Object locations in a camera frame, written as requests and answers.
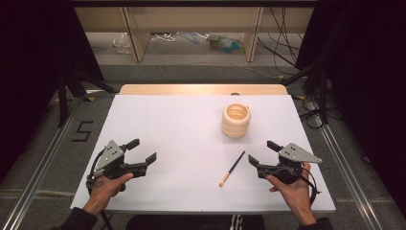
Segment white table mat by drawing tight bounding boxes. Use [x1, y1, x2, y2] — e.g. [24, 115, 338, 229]
[69, 94, 337, 215]

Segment left hand-held gripper cable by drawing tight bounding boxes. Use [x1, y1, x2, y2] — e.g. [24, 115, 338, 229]
[85, 149, 107, 195]

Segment person's right hand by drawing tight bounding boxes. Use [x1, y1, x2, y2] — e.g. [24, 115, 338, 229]
[265, 161, 314, 215]

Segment aluminium floor rail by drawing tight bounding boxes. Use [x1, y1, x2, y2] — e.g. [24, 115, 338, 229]
[307, 97, 386, 230]
[0, 95, 84, 230]

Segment dark curtain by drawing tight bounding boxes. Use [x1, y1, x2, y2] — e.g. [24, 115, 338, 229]
[0, 0, 105, 180]
[295, 0, 406, 205]

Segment person's left hand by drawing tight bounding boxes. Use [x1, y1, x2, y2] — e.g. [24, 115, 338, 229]
[82, 172, 135, 216]

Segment right hand-held gripper cable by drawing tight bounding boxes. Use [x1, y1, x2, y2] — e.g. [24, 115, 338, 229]
[299, 166, 322, 206]

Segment black cable loop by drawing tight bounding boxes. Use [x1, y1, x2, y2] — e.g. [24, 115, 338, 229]
[299, 101, 326, 129]

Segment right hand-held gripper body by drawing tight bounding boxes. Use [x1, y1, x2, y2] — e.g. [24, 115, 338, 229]
[257, 142, 324, 186]

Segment wooden table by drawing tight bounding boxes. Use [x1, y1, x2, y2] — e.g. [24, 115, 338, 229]
[118, 83, 289, 96]

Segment hand-held gripper cable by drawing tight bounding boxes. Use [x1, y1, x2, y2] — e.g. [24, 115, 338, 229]
[85, 149, 107, 195]
[299, 166, 322, 206]

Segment black makeup brush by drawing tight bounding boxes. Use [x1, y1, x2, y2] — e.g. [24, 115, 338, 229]
[217, 150, 246, 189]

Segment black metal stand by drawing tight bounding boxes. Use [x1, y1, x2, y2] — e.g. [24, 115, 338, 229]
[280, 58, 330, 127]
[56, 65, 117, 128]

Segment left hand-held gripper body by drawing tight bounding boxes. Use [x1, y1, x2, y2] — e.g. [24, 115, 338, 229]
[94, 139, 148, 179]

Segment cream ribbed cup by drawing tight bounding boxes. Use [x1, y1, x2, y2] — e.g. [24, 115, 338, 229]
[221, 103, 252, 139]

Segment colourful plastic toys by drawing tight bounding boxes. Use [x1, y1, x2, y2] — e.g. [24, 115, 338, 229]
[206, 34, 246, 55]

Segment bundle of black cables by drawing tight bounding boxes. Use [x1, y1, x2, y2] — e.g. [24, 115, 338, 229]
[257, 7, 305, 69]

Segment clear plastic bag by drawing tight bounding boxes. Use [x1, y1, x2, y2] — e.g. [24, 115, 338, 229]
[111, 32, 133, 55]

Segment light wooden shelf unit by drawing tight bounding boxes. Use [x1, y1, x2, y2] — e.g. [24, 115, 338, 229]
[74, 5, 316, 63]

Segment white rope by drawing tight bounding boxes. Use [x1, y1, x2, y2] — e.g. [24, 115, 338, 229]
[150, 32, 180, 43]

